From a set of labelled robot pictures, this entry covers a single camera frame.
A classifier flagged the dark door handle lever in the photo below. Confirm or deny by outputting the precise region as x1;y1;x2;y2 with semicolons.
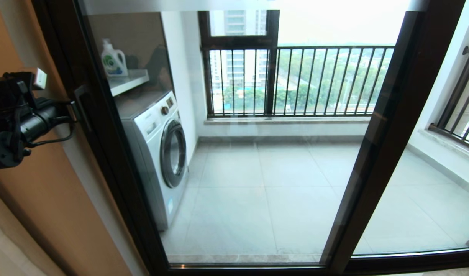
74;85;92;133

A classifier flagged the black framed sliding glass door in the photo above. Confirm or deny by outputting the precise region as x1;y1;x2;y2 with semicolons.
31;0;469;276

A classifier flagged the white laundry detergent bottle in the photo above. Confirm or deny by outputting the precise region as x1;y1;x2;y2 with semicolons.
100;38;129;77

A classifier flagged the white front-loading washing machine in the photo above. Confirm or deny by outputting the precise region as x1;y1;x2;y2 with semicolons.
115;90;190;232

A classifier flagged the long grey stone window sill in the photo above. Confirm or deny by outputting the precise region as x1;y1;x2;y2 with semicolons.
204;116;371;126

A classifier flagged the long dark metal balcony railing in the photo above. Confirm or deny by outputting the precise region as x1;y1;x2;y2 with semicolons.
208;45;395;117

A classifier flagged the short dark metal window railing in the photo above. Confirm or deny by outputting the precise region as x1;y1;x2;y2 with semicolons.
428;31;469;152

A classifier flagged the short grey stone window sill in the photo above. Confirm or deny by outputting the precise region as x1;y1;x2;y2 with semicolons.
418;128;469;165

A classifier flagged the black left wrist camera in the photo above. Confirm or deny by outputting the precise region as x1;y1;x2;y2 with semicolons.
0;69;48;115

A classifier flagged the white wall shelf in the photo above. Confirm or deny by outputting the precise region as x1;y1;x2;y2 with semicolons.
107;69;150;96

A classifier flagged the dark window frame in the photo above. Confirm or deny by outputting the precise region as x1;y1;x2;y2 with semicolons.
198;10;280;117

